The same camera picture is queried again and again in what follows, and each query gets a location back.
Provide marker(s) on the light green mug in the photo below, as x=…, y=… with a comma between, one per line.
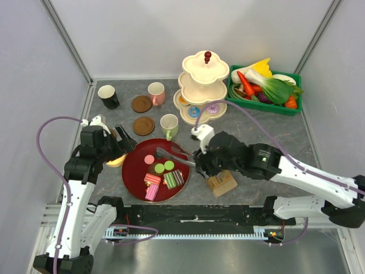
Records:
x=170, y=125

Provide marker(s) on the black mug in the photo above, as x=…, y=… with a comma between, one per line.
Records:
x=108, y=96

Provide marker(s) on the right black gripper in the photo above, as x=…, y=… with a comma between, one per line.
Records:
x=201, y=158

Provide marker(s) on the toy white radish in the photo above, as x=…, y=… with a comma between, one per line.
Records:
x=285, y=78

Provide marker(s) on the toy purple eggplant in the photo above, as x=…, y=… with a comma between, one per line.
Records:
x=263, y=99

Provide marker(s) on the brown layered cake slice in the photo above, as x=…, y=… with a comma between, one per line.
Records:
x=178, y=177

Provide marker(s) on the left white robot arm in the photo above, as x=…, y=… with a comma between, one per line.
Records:
x=73, y=244

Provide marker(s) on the cream three-tier dessert stand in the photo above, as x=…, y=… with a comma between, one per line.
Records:
x=200, y=83

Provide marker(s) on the small orange toy carrot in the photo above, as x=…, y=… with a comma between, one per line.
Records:
x=291, y=102

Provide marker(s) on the wooden block with label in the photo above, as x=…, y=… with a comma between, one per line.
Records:
x=222, y=183

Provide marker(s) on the metal serving tongs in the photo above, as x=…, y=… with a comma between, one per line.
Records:
x=161, y=153

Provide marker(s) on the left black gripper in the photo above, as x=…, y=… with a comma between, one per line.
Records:
x=128, y=143

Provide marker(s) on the toy yellow corn cabbage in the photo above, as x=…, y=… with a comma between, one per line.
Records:
x=263, y=68

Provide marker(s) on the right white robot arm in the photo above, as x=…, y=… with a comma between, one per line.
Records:
x=340, y=199

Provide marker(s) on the pink mug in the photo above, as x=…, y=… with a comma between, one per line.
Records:
x=156, y=91

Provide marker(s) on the red layered cake slice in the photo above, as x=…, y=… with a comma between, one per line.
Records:
x=152, y=179

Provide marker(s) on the green sandwich cookie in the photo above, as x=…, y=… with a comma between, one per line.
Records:
x=159, y=168
x=169, y=165

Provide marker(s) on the pink layered cake slice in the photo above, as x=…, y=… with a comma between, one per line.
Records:
x=151, y=192

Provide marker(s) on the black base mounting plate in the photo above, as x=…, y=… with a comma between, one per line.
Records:
x=201, y=219

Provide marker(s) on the green sandwich cookie left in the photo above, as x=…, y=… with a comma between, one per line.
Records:
x=159, y=168

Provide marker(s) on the brown wooden coaster near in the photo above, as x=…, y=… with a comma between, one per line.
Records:
x=143, y=126

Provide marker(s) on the orange glazed donut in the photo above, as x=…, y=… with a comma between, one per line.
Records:
x=183, y=102

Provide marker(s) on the green layered cake slice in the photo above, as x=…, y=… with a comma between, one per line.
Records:
x=169, y=180

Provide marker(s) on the purple sprinkled donut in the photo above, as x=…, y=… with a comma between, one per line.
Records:
x=213, y=109

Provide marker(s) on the pink sandwich cookie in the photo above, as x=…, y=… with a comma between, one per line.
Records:
x=149, y=159

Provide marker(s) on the toy bok choy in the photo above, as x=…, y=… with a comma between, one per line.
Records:
x=276, y=90

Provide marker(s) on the blue white orange donut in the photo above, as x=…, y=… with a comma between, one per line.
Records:
x=194, y=112

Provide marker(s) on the brown wooden coaster far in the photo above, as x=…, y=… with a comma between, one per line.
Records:
x=141, y=104

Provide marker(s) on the dark red round tray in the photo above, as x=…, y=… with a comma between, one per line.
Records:
x=134, y=169

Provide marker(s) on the brown wooden coaster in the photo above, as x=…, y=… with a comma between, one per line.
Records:
x=141, y=104
x=143, y=126

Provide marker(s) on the green sandwich cookie right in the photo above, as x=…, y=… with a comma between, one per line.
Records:
x=169, y=165

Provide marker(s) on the green plastic vegetable crate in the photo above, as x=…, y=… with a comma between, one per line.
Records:
x=244, y=103

